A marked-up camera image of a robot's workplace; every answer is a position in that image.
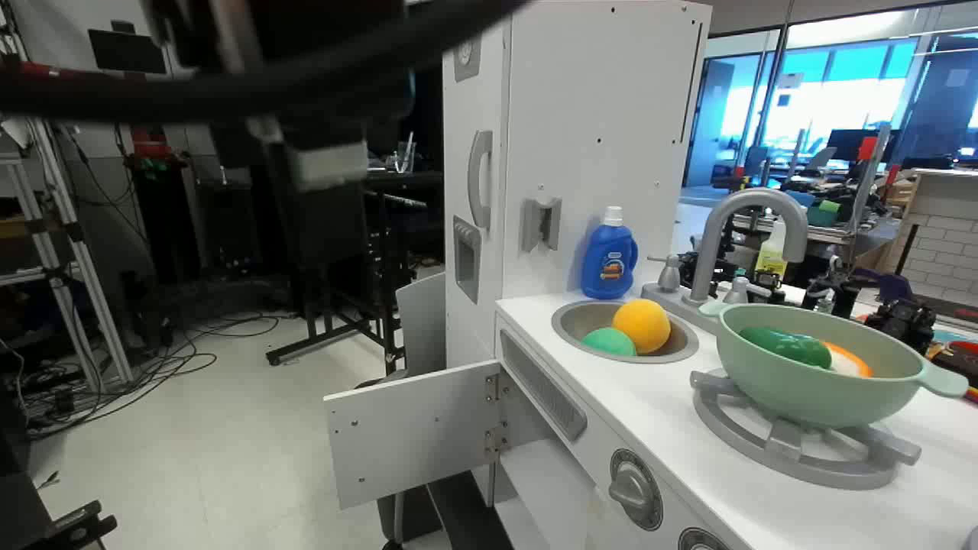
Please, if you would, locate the green toy vegetable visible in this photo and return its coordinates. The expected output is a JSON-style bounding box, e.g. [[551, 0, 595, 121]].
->
[[743, 327, 830, 369]]

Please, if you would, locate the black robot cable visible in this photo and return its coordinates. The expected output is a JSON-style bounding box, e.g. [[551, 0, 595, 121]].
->
[[0, 0, 530, 129]]

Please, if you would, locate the grey toy faucet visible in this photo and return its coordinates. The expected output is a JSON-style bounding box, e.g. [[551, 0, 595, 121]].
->
[[642, 190, 811, 329]]

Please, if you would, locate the blue dish soap bottle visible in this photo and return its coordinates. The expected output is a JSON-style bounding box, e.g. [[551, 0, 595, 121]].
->
[[581, 204, 638, 301]]

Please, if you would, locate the white lower cabinet door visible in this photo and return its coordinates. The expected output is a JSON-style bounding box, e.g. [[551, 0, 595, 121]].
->
[[323, 365, 504, 508]]

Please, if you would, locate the green ball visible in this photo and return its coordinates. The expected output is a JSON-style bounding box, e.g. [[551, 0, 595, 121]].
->
[[583, 327, 634, 359]]

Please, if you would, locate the grey stove burner grate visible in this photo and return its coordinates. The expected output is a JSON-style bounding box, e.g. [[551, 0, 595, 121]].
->
[[690, 374, 922, 491]]

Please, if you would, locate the mint green colander bowl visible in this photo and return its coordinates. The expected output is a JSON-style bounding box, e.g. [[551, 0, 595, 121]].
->
[[711, 304, 969, 428]]

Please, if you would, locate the yellow ball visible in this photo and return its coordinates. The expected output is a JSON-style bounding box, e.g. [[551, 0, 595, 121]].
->
[[610, 301, 671, 355]]

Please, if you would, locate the white cupboard door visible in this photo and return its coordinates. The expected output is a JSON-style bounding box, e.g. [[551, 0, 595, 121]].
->
[[443, 26, 510, 366]]

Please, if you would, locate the white toy kitchen unit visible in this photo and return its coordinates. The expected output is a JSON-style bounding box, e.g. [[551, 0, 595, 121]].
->
[[478, 0, 978, 550]]

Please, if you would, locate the orange white toy food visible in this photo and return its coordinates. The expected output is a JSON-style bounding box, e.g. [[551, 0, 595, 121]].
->
[[827, 343, 873, 378]]

